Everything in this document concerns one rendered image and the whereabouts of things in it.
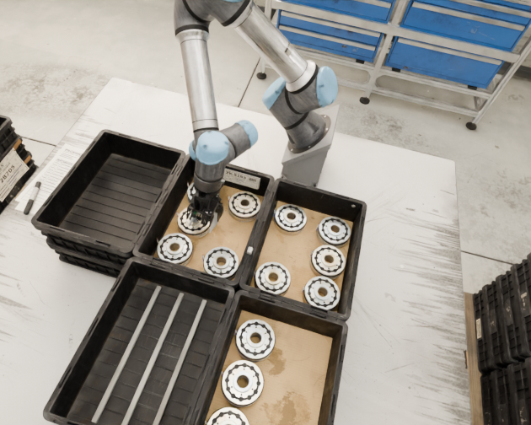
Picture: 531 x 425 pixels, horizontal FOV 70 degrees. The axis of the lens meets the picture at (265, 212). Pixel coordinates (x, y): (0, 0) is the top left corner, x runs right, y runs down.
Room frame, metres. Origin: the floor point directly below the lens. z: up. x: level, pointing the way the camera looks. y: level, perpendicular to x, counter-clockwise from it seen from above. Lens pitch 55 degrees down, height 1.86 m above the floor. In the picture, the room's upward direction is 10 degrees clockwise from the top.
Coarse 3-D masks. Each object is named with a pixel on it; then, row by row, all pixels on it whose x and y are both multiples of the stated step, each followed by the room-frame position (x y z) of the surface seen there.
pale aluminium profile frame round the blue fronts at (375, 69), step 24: (408, 0) 2.51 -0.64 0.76; (360, 24) 2.48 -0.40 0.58; (384, 24) 2.47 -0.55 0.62; (384, 48) 2.49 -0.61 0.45; (456, 48) 2.41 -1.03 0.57; (480, 48) 2.40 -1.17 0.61; (528, 48) 2.40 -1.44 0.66; (264, 72) 2.58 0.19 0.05; (384, 72) 2.48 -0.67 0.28; (408, 72) 2.49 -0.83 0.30; (408, 96) 2.45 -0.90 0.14; (480, 96) 2.40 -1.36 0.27
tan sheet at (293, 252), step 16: (304, 208) 0.76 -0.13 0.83; (272, 224) 0.67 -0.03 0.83; (272, 240) 0.61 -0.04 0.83; (288, 240) 0.62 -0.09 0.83; (304, 240) 0.63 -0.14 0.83; (272, 256) 0.56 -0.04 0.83; (288, 256) 0.57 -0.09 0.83; (304, 256) 0.58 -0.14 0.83; (304, 272) 0.52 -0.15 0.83; (288, 288) 0.46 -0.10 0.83
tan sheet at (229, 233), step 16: (224, 192) 0.77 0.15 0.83; (224, 208) 0.70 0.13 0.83; (176, 224) 0.61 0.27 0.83; (224, 224) 0.64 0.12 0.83; (240, 224) 0.65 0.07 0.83; (192, 240) 0.57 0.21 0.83; (208, 240) 0.58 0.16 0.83; (224, 240) 0.59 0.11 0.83; (240, 240) 0.60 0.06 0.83; (240, 256) 0.54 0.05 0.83
